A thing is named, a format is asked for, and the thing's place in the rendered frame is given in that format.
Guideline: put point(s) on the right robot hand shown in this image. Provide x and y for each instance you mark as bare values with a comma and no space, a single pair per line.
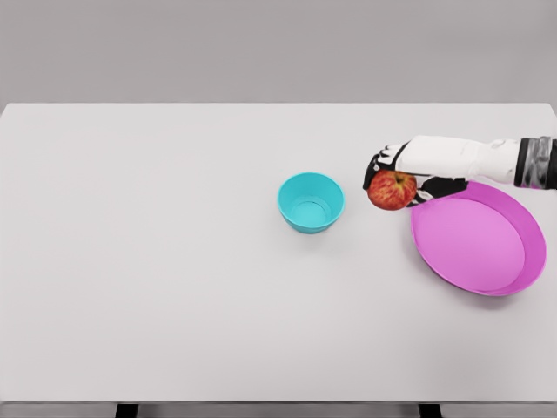
431,154

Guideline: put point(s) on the red apple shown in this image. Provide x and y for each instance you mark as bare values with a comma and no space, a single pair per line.
391,190

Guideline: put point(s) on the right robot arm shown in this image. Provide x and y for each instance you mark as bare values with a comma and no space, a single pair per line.
507,161

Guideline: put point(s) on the pink plate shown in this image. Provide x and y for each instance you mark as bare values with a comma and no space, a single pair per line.
476,239

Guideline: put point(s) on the blue bowl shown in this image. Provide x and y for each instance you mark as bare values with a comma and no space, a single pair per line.
310,202

